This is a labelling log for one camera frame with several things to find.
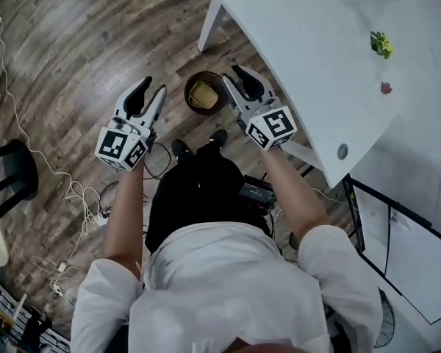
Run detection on white table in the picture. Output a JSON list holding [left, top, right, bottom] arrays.
[[197, 0, 441, 190]]

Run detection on person's right forearm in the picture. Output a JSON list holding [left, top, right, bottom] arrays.
[[265, 145, 332, 252]]

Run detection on thin white floor cable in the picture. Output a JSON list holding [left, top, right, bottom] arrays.
[[309, 186, 362, 213]]

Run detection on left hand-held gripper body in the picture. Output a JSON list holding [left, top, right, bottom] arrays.
[[94, 114, 159, 172]]

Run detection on black round stool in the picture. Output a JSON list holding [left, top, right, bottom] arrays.
[[0, 138, 40, 221]]

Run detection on person's left black shoe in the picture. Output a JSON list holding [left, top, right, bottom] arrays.
[[171, 138, 193, 162]]

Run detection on yellow flower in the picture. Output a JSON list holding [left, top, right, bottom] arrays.
[[368, 30, 395, 61]]

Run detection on black mesh waste bin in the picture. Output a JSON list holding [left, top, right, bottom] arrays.
[[183, 71, 231, 117]]

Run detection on cluttered dark desk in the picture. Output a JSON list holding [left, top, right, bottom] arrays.
[[0, 269, 73, 353]]

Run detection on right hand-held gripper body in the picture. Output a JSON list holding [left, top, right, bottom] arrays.
[[237, 96, 299, 152]]

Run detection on person's right black shoe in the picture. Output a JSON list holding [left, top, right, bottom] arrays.
[[207, 129, 229, 149]]

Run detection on person's white shirt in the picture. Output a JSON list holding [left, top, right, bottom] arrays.
[[69, 221, 385, 353]]

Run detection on person's left forearm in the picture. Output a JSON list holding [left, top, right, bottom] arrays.
[[103, 160, 148, 283]]

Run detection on person's black trousers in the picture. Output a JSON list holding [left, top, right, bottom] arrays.
[[144, 143, 273, 255]]

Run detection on person's black shoe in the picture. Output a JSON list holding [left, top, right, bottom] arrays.
[[207, 129, 229, 149], [171, 138, 193, 162]]

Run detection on black screen device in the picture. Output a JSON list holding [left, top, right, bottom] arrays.
[[238, 174, 277, 210]]

